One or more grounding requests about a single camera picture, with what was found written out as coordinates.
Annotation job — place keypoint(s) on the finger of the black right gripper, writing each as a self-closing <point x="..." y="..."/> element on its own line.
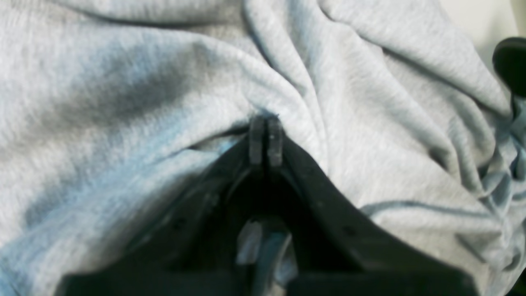
<point x="509" y="62"/>

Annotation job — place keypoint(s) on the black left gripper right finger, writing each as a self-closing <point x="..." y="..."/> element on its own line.
<point x="339" y="251"/>

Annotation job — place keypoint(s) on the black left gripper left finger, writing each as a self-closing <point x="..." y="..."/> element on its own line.
<point x="190" y="248"/>

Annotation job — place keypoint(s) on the grey t-shirt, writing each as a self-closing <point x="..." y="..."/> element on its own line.
<point x="105" y="104"/>

